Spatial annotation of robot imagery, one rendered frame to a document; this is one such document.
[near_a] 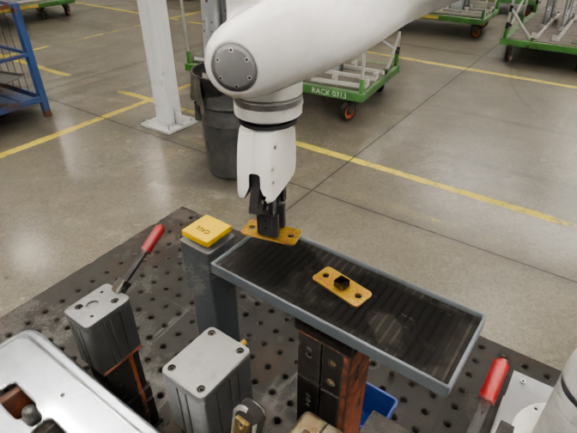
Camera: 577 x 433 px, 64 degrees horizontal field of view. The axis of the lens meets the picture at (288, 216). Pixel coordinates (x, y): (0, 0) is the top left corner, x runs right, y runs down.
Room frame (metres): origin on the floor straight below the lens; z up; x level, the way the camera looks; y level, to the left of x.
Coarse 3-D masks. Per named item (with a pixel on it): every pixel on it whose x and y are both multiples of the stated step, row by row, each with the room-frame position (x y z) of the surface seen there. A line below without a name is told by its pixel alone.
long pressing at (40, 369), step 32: (0, 352) 0.51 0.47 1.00; (32, 352) 0.51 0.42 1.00; (0, 384) 0.45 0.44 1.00; (32, 384) 0.45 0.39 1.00; (64, 384) 0.45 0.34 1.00; (96, 384) 0.45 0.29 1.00; (0, 416) 0.40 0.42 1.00; (64, 416) 0.40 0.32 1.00; (96, 416) 0.40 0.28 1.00; (128, 416) 0.39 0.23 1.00
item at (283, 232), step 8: (248, 224) 0.57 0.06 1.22; (256, 224) 0.56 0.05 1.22; (248, 232) 0.55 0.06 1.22; (256, 232) 0.55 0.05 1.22; (280, 232) 0.55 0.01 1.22; (288, 232) 0.55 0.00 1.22; (296, 232) 0.55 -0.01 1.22; (272, 240) 0.53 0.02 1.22; (280, 240) 0.53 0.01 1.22; (288, 240) 0.53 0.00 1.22; (296, 240) 0.53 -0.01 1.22
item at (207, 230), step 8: (208, 216) 0.67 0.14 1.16; (192, 224) 0.65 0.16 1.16; (200, 224) 0.65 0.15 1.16; (208, 224) 0.65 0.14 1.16; (216, 224) 0.65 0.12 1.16; (224, 224) 0.65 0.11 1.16; (184, 232) 0.63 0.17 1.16; (192, 232) 0.63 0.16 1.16; (200, 232) 0.63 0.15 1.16; (208, 232) 0.63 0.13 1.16; (216, 232) 0.63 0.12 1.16; (224, 232) 0.63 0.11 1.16; (192, 240) 0.62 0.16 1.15; (200, 240) 0.61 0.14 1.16; (208, 240) 0.60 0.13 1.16; (216, 240) 0.62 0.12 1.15
